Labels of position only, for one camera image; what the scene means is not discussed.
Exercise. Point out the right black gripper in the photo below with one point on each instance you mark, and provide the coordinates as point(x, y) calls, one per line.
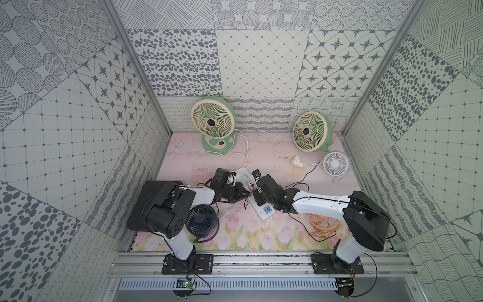
point(256, 194)

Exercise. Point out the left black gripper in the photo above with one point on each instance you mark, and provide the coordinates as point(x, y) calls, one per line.
point(238, 190)

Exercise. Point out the pink USB charger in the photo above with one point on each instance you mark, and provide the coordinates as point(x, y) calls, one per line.
point(249, 184)

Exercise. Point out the white power strip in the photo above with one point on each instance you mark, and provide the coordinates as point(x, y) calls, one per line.
point(262, 208)

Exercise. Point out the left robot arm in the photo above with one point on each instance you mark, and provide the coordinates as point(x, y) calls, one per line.
point(172, 210)

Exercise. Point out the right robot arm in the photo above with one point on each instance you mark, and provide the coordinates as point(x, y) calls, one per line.
point(366, 220)

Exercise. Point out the navy blue small fan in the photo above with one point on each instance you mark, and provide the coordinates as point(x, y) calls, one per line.
point(203, 223)

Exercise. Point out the orange small fan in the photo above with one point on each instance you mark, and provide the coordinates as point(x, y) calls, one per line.
point(323, 224)

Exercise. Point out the small white fan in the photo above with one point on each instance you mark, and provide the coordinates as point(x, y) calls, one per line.
point(335, 164)

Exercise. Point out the large green fan with base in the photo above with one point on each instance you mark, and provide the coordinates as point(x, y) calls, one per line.
point(215, 118)

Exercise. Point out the green cream desk fan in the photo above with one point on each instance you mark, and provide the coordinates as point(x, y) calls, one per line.
point(312, 132)

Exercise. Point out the white cylindrical adapter plug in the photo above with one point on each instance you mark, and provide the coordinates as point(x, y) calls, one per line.
point(296, 161)

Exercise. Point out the floral pink table mat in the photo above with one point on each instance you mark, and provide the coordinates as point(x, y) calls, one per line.
point(240, 226)

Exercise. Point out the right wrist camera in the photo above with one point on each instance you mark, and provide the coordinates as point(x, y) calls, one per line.
point(256, 175)

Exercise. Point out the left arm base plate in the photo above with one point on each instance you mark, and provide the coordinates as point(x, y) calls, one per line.
point(201, 264)

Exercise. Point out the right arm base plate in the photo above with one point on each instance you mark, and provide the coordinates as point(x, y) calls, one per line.
point(331, 264)

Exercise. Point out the aluminium mounting rail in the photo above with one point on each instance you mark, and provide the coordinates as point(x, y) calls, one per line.
point(263, 264)

